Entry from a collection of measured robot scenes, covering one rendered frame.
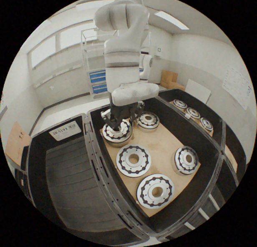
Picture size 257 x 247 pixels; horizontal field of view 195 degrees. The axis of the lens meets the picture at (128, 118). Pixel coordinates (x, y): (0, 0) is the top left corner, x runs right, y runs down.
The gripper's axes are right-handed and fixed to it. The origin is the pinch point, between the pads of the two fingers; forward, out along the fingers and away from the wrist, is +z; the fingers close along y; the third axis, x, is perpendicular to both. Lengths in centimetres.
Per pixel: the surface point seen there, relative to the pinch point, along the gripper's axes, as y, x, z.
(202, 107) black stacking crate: -47.5, 13.1, -2.5
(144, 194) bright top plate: 5.7, 21.0, 1.2
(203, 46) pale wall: -324, -63, -138
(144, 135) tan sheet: -6.2, 4.6, 4.4
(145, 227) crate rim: 9.8, 26.0, -5.6
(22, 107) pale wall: 262, -207, -3
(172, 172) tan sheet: -5.5, 21.6, 4.5
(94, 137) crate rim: 10.2, 3.8, -5.7
